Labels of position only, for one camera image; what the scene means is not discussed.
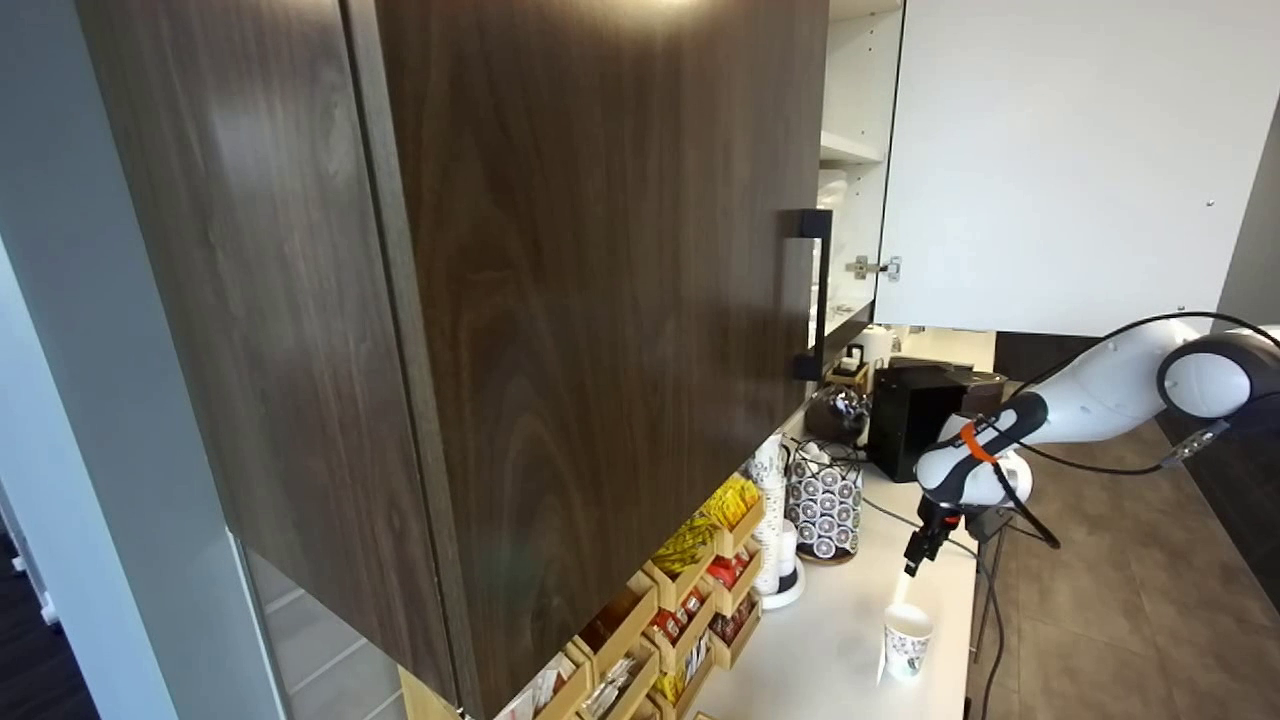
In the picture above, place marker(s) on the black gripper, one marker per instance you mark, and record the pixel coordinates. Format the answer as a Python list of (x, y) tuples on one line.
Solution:
[(938, 522)]

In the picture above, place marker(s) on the printed paper coffee cup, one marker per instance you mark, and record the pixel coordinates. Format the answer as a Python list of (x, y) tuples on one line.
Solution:
[(904, 645)]

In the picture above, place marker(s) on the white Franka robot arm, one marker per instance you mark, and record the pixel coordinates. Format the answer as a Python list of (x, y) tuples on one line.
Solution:
[(1123, 390)]

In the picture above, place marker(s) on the white cup lid stack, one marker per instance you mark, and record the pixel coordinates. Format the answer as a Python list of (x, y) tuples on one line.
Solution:
[(778, 548)]

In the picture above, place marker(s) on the black coffee machine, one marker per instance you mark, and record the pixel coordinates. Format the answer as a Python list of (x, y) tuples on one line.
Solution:
[(904, 415)]

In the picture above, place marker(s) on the printed paper cup stack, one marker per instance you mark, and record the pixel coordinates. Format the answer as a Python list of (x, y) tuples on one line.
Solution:
[(771, 481)]

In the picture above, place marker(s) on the white open cabinet door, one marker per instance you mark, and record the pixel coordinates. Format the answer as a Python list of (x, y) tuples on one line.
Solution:
[(1065, 160)]

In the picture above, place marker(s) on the small dark metal appliance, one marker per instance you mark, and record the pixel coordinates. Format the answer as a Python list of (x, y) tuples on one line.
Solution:
[(835, 417)]

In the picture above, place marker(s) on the wooden tiered tea organizer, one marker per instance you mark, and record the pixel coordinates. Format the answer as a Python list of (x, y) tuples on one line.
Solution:
[(666, 602)]

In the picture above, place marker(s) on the metal door hinge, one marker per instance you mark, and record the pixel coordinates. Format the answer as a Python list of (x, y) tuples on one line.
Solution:
[(875, 267)]

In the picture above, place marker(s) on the dark wood wall cabinet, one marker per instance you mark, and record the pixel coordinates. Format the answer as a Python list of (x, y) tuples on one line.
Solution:
[(560, 307)]

